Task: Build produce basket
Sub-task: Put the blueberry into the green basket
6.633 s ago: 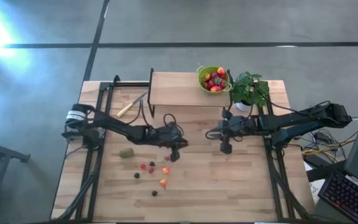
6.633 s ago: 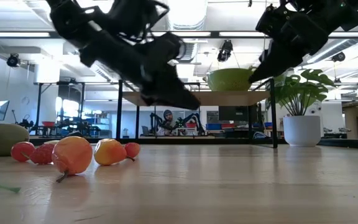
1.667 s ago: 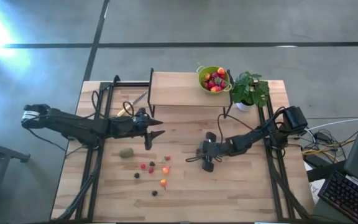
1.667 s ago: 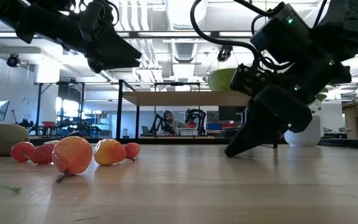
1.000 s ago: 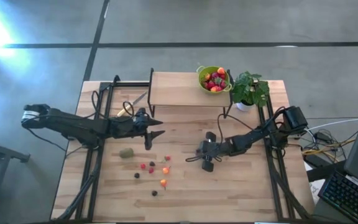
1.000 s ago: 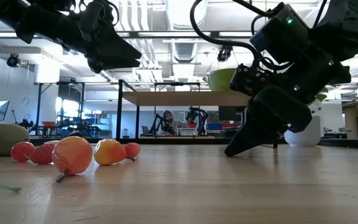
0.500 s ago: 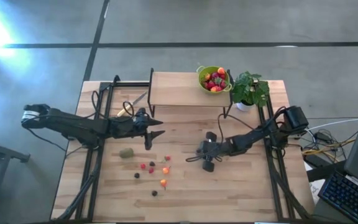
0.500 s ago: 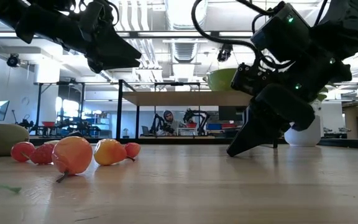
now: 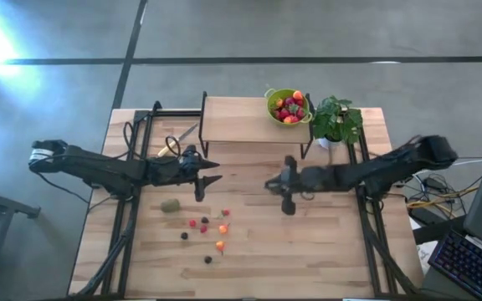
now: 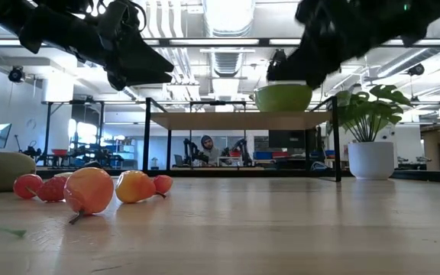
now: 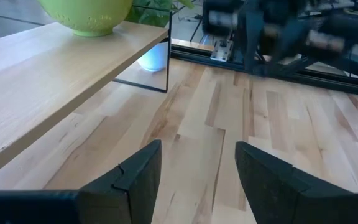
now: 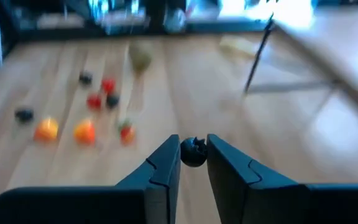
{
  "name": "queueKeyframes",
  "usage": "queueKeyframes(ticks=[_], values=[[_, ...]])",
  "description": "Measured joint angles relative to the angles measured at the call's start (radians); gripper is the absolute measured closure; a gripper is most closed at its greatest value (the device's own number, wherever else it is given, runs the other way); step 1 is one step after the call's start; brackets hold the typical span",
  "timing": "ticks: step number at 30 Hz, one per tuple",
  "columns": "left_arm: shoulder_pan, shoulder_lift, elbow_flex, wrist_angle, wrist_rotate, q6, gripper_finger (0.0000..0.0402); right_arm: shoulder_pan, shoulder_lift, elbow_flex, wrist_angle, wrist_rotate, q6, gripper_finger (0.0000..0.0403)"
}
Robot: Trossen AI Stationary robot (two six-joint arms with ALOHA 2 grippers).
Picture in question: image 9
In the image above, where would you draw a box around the yellow cable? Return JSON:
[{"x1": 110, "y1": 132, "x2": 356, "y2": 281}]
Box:
[{"x1": 406, "y1": 186, "x2": 480, "y2": 210}]

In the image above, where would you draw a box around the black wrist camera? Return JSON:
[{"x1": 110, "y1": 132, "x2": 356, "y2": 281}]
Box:
[
  {"x1": 178, "y1": 156, "x2": 200, "y2": 176},
  {"x1": 297, "y1": 166, "x2": 321, "y2": 191}
]

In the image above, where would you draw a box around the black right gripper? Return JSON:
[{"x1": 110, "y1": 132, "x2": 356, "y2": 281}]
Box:
[{"x1": 264, "y1": 155, "x2": 300, "y2": 217}]

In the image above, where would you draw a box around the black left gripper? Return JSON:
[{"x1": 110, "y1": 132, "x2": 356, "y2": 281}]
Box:
[{"x1": 182, "y1": 144, "x2": 224, "y2": 202}]

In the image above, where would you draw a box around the black power brick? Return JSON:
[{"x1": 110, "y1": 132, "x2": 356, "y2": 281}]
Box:
[{"x1": 408, "y1": 207, "x2": 439, "y2": 227}]

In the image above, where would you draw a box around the white printed paper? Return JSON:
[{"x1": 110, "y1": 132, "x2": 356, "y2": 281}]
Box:
[{"x1": 408, "y1": 217, "x2": 438, "y2": 275}]

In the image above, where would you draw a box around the wooden shelf with black legs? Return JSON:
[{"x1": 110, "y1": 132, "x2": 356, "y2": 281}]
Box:
[{"x1": 198, "y1": 90, "x2": 315, "y2": 159}]

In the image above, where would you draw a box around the green mango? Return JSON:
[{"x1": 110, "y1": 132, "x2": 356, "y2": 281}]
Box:
[{"x1": 160, "y1": 198, "x2": 182, "y2": 213}]

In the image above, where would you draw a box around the green colander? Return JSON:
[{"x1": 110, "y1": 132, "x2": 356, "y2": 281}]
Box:
[{"x1": 264, "y1": 87, "x2": 314, "y2": 125}]

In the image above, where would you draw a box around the black frame crossbar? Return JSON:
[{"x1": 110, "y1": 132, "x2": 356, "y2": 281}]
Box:
[{"x1": 134, "y1": 109, "x2": 203, "y2": 118}]

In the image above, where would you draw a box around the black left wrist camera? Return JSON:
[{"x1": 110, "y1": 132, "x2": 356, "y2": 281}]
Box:
[{"x1": 178, "y1": 156, "x2": 200, "y2": 176}]

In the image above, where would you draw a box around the green plant in white pot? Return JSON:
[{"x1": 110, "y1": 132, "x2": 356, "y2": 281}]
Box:
[{"x1": 311, "y1": 94, "x2": 364, "y2": 151}]

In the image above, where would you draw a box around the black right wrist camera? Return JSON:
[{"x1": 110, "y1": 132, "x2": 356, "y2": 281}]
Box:
[{"x1": 297, "y1": 166, "x2": 321, "y2": 191}]

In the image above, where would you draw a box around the black aluminium rail frame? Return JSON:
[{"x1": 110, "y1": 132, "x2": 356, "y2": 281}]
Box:
[
  {"x1": 75, "y1": 99, "x2": 161, "y2": 298},
  {"x1": 346, "y1": 125, "x2": 420, "y2": 298}
]

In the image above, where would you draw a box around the knife with wooden handle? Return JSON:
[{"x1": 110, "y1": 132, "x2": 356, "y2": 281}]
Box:
[{"x1": 157, "y1": 122, "x2": 199, "y2": 159}]

